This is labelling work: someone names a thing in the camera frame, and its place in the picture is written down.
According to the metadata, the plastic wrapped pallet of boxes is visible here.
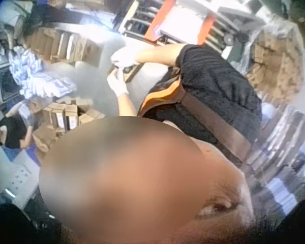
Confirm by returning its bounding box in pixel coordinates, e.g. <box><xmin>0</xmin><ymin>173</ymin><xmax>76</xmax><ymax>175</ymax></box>
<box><xmin>242</xmin><ymin>24</ymin><xmax>305</xmax><ymax>104</ymax></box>

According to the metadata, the dark roller rack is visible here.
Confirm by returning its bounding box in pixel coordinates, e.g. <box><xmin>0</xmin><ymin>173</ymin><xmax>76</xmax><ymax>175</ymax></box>
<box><xmin>118</xmin><ymin>0</ymin><xmax>160</xmax><ymax>39</ymax></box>

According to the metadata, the person's right hand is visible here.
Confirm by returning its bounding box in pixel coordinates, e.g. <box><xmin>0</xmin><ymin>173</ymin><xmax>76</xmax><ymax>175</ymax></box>
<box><xmin>110</xmin><ymin>47</ymin><xmax>142</xmax><ymax>68</ymax></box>

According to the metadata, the grey monitor device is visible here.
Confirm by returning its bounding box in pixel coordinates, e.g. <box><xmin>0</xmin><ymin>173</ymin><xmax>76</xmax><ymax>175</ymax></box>
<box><xmin>0</xmin><ymin>63</ymin><xmax>22</xmax><ymax>105</ymax></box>

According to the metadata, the metal storage shelf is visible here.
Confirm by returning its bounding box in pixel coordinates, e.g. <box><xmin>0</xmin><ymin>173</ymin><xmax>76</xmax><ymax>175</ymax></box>
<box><xmin>243</xmin><ymin>105</ymin><xmax>305</xmax><ymax>214</ymax></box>

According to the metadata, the row of open cardboard cartons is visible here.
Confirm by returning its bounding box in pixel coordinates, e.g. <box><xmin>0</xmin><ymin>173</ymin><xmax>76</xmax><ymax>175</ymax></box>
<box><xmin>27</xmin><ymin>27</ymin><xmax>103</xmax><ymax>67</ymax></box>

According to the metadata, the white perforated panel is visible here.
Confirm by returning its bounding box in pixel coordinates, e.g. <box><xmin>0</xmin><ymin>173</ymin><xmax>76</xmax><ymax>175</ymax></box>
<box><xmin>4</xmin><ymin>152</ymin><xmax>41</xmax><ymax>206</ymax></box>

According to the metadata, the pile of brown cardboard boxes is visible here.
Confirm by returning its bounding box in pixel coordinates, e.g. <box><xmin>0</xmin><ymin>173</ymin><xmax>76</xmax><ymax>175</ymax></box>
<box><xmin>31</xmin><ymin>96</ymin><xmax>106</xmax><ymax>160</ymax></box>

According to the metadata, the heap of white blue packets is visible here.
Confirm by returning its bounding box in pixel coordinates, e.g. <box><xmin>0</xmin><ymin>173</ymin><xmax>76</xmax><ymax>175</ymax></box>
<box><xmin>8</xmin><ymin>47</ymin><xmax>77</xmax><ymax>99</ymax></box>

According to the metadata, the person's left hand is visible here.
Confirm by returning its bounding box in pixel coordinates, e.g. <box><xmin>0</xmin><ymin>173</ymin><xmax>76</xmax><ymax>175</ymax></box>
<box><xmin>106</xmin><ymin>69</ymin><xmax>130</xmax><ymax>98</ymax></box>

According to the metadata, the orange white machine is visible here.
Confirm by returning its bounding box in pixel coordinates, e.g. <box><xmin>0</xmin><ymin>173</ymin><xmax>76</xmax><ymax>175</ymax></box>
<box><xmin>144</xmin><ymin>0</ymin><xmax>221</xmax><ymax>47</ymax></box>

